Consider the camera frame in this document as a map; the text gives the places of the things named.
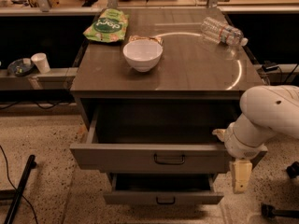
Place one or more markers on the black stand leg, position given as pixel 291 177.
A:
pixel 16 193

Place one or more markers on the grey drawer cabinet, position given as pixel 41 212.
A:
pixel 191 70

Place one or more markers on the brown snack packet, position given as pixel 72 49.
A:
pixel 157 39

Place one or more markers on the white paper cup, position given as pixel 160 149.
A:
pixel 41 62

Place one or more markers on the grey drawer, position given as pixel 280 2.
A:
pixel 156 139
pixel 162 189

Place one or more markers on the grey top drawer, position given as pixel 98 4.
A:
pixel 156 139

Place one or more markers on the black chair base leg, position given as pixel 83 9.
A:
pixel 270 211

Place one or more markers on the clear plastic water bottle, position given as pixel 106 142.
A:
pixel 223 32

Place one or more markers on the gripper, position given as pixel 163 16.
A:
pixel 239 144

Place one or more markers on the green snack bag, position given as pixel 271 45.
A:
pixel 110 27

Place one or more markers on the white bowl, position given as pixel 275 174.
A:
pixel 142 54

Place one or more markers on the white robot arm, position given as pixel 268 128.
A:
pixel 265 111

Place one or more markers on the grey bottom drawer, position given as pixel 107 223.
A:
pixel 162 189

